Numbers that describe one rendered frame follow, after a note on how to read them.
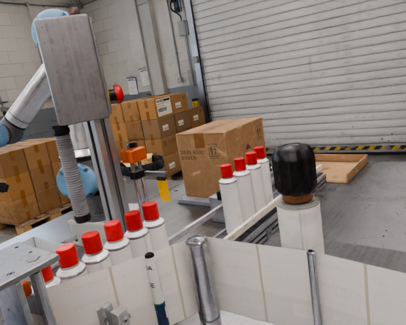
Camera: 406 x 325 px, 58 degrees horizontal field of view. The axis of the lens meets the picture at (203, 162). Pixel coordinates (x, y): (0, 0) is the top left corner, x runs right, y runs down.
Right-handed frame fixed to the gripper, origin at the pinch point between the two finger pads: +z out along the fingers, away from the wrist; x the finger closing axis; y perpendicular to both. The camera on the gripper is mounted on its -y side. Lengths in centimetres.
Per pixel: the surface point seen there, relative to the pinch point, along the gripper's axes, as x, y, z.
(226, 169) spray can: 67, -43, -11
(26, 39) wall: -520, -262, -150
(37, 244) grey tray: 1.0, -12.6, 10.3
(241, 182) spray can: 67, -49, -5
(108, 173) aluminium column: 56, -14, -18
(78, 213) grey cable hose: 60, -2, -13
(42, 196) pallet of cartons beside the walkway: -273, -124, 59
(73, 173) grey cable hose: 61, -3, -22
